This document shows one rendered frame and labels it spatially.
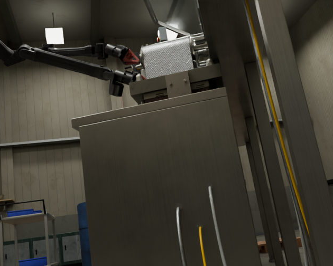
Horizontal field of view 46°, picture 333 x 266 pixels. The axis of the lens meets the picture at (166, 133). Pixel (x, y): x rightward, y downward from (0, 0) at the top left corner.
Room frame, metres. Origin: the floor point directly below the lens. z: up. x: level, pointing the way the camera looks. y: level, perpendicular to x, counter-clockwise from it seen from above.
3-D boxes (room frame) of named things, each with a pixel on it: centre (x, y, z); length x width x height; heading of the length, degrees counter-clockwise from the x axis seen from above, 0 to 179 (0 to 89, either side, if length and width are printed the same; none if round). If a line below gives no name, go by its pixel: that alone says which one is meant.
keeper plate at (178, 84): (1.54, -0.08, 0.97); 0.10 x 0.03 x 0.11; 81
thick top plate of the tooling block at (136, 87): (1.63, -0.08, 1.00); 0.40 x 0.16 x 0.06; 81
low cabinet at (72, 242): (9.45, 3.08, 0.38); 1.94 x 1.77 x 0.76; 103
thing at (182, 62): (1.75, -0.06, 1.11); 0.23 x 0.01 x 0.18; 81
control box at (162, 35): (2.37, -0.07, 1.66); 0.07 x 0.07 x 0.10; 9
